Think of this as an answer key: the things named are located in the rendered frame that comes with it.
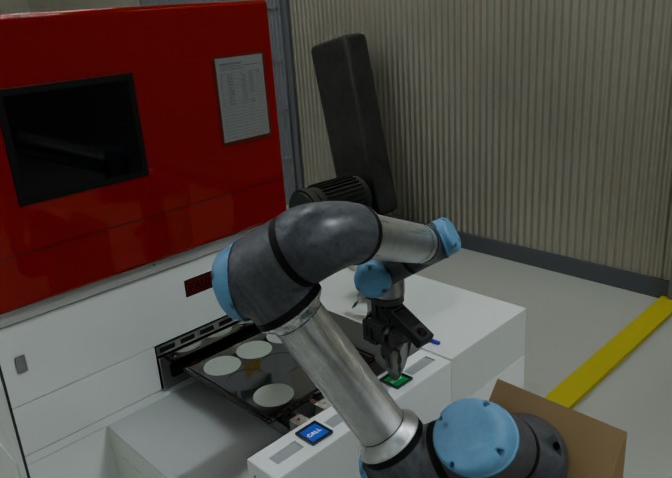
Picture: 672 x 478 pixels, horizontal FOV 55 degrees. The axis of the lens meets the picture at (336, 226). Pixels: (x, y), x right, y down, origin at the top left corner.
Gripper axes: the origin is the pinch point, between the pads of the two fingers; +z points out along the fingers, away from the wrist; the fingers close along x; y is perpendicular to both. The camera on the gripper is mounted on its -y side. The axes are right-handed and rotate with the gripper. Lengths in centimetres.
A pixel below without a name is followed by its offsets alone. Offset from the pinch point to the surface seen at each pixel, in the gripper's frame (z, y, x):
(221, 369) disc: 7, 46, 18
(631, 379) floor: 98, 15, -185
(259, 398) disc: 7.5, 27.6, 20.0
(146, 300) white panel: -14, 58, 30
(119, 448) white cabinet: 20, 53, 46
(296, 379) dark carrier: 7.6, 27.0, 8.5
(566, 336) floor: 98, 58, -205
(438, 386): 6.0, -4.0, -9.7
